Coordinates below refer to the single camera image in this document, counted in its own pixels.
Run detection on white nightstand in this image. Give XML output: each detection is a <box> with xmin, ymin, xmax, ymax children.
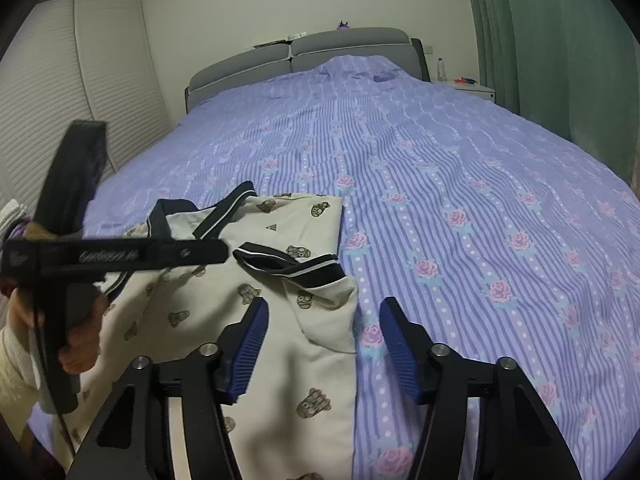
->
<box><xmin>432</xmin><ymin>80</ymin><xmax>497</xmax><ymax>107</ymax></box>

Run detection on green curtain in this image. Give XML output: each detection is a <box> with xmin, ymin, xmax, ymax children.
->
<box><xmin>459</xmin><ymin>0</ymin><xmax>640</xmax><ymax>187</ymax></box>

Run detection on person's left hand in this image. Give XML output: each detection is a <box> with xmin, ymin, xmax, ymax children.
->
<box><xmin>56</xmin><ymin>292</ymin><xmax>111</xmax><ymax>376</ymax></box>

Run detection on grey padded headboard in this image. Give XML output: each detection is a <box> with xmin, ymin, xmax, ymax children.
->
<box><xmin>184</xmin><ymin>27</ymin><xmax>432</xmax><ymax>115</ymax></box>

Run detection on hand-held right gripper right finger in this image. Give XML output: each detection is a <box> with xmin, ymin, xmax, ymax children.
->
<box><xmin>378</xmin><ymin>297</ymin><xmax>568</xmax><ymax>480</ymax></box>

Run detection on person's left forearm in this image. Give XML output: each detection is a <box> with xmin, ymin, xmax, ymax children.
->
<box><xmin>0</xmin><ymin>325</ymin><xmax>47</xmax><ymax>443</ymax></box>

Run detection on stack of folded clothes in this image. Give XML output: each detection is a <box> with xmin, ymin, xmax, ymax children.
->
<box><xmin>0</xmin><ymin>199</ymin><xmax>40</xmax><ymax>242</ymax></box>

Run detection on purple floral striped blanket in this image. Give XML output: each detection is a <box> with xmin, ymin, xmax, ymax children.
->
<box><xmin>25</xmin><ymin>55</ymin><xmax>640</xmax><ymax>480</ymax></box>

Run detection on cream printed polo shirt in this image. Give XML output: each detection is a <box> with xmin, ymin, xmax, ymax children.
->
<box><xmin>62</xmin><ymin>182</ymin><xmax>361</xmax><ymax>480</ymax></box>

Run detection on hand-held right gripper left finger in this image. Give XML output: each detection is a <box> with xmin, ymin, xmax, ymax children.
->
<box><xmin>65</xmin><ymin>296</ymin><xmax>271</xmax><ymax>480</ymax></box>

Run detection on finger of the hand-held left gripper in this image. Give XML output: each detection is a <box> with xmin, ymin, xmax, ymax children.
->
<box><xmin>149</xmin><ymin>239</ymin><xmax>229</xmax><ymax>270</ymax></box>

